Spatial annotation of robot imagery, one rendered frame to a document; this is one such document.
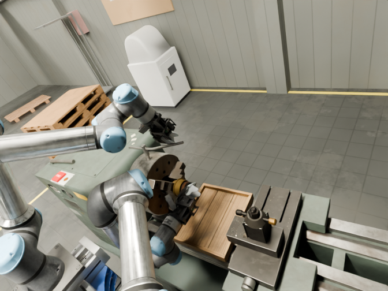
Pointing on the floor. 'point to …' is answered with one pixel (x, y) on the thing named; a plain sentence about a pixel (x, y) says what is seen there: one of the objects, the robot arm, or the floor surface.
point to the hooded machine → (156, 68)
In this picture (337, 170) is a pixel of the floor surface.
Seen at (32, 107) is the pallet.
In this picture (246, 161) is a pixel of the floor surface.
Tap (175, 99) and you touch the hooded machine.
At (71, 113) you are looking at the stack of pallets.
